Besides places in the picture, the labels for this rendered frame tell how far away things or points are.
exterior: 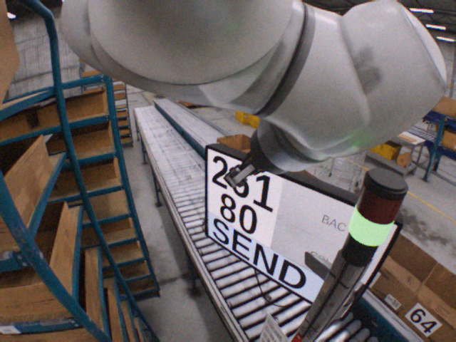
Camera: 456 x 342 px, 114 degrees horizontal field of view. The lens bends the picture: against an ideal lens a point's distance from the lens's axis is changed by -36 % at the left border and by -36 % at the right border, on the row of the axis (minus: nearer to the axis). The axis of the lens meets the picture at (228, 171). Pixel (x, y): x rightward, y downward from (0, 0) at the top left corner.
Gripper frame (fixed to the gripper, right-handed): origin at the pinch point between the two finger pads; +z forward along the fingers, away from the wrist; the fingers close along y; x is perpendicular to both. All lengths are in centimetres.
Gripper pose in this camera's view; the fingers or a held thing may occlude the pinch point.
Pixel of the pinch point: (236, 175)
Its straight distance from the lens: 47.7
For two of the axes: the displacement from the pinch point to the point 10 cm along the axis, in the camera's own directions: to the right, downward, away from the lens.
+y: 7.1, -6.0, 3.8
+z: -2.9, 2.4, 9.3
